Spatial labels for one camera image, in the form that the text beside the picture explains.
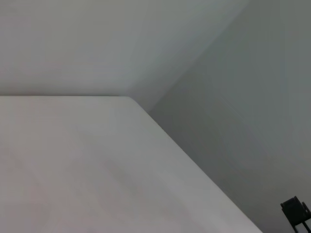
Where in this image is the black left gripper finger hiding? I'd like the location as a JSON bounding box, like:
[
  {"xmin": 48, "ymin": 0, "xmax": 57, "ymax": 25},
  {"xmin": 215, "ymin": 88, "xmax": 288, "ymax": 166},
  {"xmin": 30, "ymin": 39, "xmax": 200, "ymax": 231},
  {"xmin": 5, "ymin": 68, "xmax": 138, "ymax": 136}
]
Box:
[{"xmin": 280, "ymin": 195, "xmax": 311, "ymax": 233}]

